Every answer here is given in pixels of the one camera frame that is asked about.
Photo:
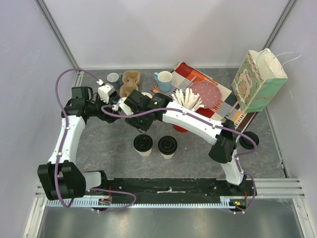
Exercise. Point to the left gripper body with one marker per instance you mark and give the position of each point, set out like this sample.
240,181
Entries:
95,110

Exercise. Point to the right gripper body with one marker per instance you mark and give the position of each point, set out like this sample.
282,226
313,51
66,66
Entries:
132,121

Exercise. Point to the single white paper cup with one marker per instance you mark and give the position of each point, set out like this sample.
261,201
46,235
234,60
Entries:
167,154

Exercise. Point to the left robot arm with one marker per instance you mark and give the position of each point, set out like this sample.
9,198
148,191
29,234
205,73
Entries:
60,177

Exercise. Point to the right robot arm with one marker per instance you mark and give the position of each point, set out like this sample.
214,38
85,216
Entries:
143,110

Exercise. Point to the dark blue ceramic mug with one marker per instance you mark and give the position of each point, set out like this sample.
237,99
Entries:
114,97

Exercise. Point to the red cup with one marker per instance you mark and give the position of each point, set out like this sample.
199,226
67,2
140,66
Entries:
179,129

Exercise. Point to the white grey ceramic mug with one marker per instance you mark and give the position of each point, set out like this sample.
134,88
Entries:
115,80

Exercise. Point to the cardboard cup carrier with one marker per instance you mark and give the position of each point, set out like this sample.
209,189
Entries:
130,79

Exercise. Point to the light blue ceramic mug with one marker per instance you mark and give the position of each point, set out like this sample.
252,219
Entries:
164,80

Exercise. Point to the white stir sticks bundle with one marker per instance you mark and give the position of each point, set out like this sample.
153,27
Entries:
187,99

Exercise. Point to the pink polka dot plate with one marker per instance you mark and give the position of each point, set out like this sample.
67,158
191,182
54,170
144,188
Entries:
209,94

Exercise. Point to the colourful magazine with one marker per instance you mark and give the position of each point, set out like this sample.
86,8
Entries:
184,76

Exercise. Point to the stack of black lids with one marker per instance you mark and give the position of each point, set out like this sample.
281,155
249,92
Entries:
247,144

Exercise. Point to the green paper gift bag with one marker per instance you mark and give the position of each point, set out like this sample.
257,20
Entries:
258,79

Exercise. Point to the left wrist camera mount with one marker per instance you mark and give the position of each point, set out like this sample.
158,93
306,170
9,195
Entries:
104,90

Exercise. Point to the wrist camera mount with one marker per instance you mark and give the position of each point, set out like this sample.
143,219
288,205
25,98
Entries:
121,106
104,90

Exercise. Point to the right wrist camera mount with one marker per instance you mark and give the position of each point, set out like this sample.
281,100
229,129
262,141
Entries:
121,106

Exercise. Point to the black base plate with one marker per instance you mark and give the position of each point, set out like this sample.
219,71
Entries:
212,186

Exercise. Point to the aluminium frame rail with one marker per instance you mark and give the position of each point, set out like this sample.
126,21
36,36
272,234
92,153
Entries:
41,4

